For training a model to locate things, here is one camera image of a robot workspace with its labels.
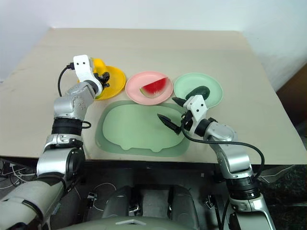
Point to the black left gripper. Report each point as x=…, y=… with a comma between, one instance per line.
x=99, y=80

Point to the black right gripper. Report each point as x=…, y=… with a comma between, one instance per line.
x=188, y=121

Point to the yellow toy fruit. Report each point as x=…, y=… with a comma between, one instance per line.
x=99, y=64

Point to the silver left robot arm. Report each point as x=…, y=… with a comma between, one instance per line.
x=72, y=100

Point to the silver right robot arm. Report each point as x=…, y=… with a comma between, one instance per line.
x=236, y=160

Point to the yellow plate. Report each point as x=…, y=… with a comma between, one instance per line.
x=116, y=81

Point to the pink plate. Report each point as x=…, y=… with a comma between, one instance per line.
x=135, y=83

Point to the light green plate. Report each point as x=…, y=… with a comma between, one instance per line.
x=192, y=81

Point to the red watermelon slice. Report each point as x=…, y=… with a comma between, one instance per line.
x=156, y=87

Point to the dark green toy vegetable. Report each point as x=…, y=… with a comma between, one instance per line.
x=200, y=91

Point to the large green tray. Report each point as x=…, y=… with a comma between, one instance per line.
x=132, y=127

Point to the dark rounded housing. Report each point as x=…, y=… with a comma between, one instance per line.
x=118, y=203
x=183, y=203

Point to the grey-green robot torso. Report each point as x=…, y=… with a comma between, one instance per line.
x=134, y=224

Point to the brown cardboard box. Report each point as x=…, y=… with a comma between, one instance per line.
x=295, y=93

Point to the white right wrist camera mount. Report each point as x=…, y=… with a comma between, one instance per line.
x=197, y=105

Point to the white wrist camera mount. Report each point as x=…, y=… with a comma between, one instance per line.
x=197, y=105
x=82, y=64

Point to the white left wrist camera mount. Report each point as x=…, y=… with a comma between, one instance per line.
x=82, y=64

